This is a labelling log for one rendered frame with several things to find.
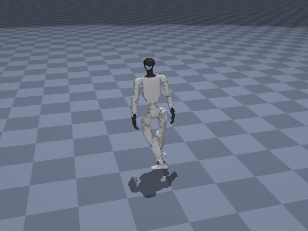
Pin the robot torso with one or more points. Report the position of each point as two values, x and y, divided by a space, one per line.
151 91

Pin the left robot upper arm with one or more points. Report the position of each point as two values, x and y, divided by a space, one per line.
136 88

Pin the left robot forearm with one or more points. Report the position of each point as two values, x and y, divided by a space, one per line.
134 106

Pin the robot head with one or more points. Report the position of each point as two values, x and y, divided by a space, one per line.
149 62

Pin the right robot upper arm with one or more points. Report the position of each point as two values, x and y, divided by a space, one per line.
165 85

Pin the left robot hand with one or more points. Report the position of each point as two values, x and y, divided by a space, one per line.
134 121

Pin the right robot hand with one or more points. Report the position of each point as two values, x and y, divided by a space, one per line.
173 115

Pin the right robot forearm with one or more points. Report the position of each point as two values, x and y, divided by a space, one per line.
169 101

